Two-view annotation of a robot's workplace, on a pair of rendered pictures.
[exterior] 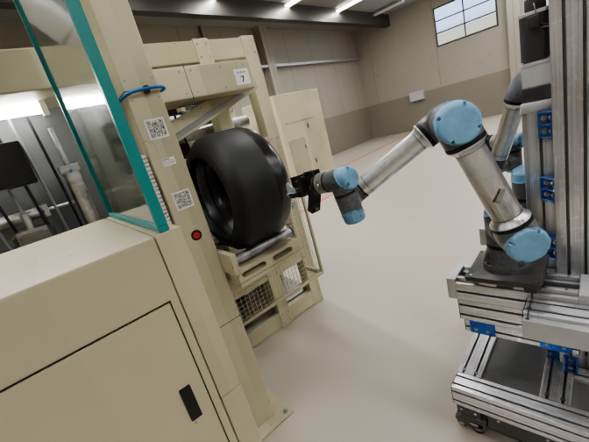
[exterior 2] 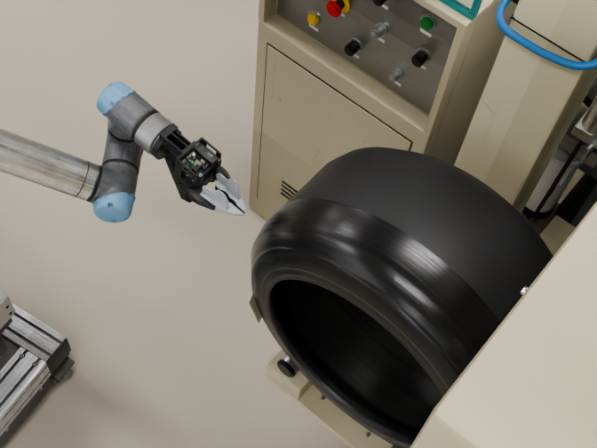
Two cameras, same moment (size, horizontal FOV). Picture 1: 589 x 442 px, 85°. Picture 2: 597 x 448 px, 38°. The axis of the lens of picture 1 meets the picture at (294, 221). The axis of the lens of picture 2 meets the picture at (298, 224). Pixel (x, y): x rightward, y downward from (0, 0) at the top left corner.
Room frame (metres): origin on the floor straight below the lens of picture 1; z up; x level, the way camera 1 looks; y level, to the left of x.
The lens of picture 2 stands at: (2.15, -0.24, 2.55)
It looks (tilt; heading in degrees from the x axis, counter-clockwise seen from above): 58 degrees down; 158
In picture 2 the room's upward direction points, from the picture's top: 8 degrees clockwise
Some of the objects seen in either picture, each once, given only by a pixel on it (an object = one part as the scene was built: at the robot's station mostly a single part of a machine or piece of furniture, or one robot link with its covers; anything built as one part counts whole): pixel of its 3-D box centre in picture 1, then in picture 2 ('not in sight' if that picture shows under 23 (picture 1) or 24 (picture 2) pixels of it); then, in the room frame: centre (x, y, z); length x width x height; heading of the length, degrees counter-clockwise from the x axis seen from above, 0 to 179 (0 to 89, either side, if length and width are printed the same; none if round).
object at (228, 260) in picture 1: (216, 258); not in sight; (1.44, 0.40, 0.90); 0.40 x 0.03 x 0.10; 35
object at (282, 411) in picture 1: (259, 414); not in sight; (1.38, 0.45, 0.01); 0.27 x 0.27 x 0.02; 35
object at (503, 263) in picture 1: (506, 253); not in sight; (1.02, -0.70, 0.77); 0.15 x 0.15 x 0.10
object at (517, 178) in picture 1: (528, 180); not in sight; (1.37, -1.07, 0.88); 0.13 x 0.12 x 0.14; 108
